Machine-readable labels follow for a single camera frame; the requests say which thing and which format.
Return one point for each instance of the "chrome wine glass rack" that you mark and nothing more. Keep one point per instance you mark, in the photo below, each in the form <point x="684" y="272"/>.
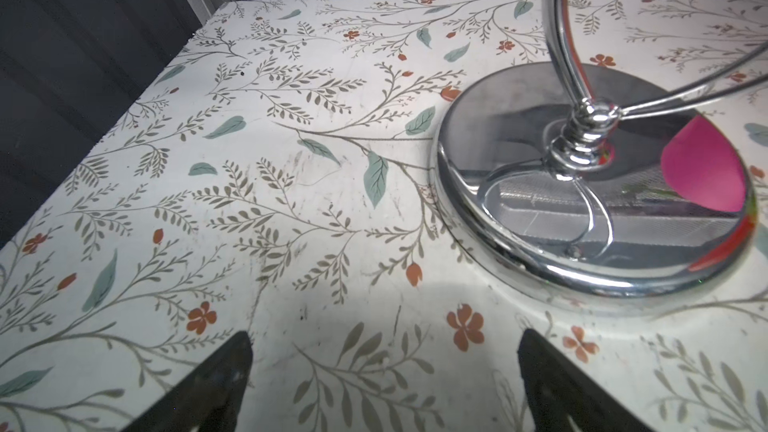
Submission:
<point x="590" y="187"/>

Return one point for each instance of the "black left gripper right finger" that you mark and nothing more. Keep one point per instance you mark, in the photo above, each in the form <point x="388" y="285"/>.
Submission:
<point x="563" y="398"/>

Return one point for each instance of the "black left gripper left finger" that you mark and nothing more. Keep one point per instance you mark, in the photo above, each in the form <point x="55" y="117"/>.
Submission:
<point x="207" y="399"/>

